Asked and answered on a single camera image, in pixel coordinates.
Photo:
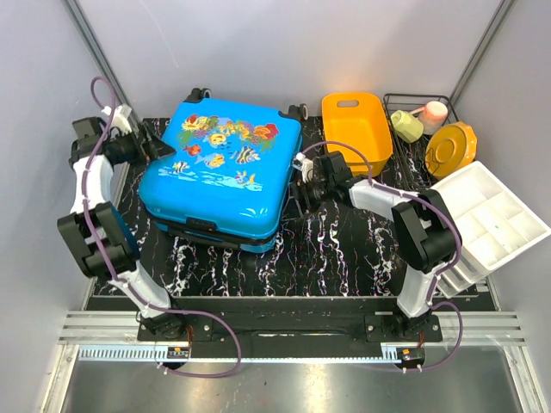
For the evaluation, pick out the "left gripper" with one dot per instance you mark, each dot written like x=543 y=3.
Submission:
x=155 y=148

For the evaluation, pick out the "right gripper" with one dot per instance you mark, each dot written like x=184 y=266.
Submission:
x=301 y=191

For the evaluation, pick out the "blue fish-print suitcase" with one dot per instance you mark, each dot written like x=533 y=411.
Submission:
x=227 y=182

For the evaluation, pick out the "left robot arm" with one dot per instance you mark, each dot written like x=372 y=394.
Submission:
x=98 y=237

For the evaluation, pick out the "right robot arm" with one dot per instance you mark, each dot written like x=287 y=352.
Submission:
x=428 y=240

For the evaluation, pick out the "orange plastic basket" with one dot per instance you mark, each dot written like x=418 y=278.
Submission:
x=355 y=124

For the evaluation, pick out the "green cup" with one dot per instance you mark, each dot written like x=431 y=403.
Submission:
x=407 y=126

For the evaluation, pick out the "pink cup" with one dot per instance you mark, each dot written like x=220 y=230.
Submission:
x=432 y=116

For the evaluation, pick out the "yellow plate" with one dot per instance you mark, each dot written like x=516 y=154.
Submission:
x=451 y=148

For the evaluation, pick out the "white drawer organizer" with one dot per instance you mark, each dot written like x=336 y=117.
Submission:
x=494 y=224

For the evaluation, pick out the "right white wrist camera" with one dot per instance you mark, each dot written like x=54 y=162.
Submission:
x=305 y=166

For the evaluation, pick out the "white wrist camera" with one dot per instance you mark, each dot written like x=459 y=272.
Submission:
x=305 y=166
x=121 y=123

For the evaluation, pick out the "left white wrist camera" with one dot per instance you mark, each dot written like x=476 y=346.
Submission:
x=121 y=123

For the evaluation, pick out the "black wire dish rack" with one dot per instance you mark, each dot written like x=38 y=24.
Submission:
x=406 y=169

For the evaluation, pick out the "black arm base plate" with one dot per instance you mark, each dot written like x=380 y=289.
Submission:
x=294 y=328

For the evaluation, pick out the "aluminium rail frame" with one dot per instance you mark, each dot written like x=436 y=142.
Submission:
x=113 y=336

